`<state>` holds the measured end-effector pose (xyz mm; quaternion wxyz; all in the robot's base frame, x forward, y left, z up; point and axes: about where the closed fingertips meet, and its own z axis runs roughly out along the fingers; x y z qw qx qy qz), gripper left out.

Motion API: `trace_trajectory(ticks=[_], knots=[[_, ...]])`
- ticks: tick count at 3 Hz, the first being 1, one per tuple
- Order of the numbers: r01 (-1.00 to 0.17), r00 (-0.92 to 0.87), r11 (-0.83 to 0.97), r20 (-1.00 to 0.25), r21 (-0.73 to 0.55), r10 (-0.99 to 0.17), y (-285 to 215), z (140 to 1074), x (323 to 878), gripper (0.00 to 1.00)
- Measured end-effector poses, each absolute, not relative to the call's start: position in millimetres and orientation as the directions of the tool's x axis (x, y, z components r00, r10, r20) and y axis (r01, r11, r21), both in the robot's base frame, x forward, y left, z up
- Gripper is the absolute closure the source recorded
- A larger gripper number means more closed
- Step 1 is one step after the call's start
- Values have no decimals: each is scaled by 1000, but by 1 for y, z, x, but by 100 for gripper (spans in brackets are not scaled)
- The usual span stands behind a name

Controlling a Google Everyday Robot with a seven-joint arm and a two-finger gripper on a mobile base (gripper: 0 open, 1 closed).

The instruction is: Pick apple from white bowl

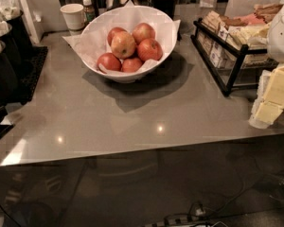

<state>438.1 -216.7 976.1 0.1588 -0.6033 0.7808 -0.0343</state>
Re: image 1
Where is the white paper liner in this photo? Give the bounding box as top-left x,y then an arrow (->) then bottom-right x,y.
62,5 -> 182,75

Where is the white napkin box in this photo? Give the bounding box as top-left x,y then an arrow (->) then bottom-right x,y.
13,0 -> 44,44

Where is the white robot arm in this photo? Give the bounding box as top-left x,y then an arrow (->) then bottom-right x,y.
249,0 -> 284,129

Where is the white paper cup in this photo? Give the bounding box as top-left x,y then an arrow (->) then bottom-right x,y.
60,4 -> 85,30

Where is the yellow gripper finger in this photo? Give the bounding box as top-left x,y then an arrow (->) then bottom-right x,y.
249,63 -> 284,129

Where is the red apple front middle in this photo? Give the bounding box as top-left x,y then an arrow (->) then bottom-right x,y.
121,58 -> 143,73

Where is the yellowish red apple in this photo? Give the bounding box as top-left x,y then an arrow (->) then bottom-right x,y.
111,31 -> 136,60

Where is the red apple back left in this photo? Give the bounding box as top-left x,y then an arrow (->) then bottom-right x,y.
107,26 -> 127,45

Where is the black rubber mat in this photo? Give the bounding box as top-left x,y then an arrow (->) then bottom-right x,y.
17,46 -> 48,104

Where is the black wire condiment rack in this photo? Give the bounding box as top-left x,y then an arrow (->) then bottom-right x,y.
190,18 -> 277,96

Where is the small brown glass bottle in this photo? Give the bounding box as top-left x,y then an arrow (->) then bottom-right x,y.
82,0 -> 96,23

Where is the white bowl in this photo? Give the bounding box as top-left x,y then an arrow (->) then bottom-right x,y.
80,5 -> 178,84

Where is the red apple back right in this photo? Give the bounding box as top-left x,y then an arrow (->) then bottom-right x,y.
132,23 -> 155,44

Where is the red apple front left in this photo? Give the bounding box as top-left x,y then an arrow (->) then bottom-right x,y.
97,52 -> 121,71

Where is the power strip with cables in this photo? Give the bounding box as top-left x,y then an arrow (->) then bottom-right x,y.
140,202 -> 228,227

